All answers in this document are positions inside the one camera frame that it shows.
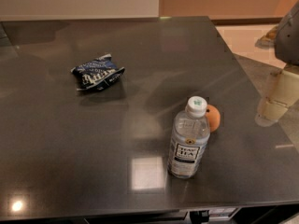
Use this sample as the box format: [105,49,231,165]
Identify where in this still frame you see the clear water bottle white cap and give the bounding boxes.
[167,96,210,179]

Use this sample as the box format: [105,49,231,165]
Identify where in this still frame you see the blue chip bag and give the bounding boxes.
[71,54,125,91]

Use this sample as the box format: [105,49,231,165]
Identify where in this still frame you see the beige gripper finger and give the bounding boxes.
[255,63,299,127]

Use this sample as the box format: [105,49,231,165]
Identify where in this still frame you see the orange fruit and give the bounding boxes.
[206,105,221,133]

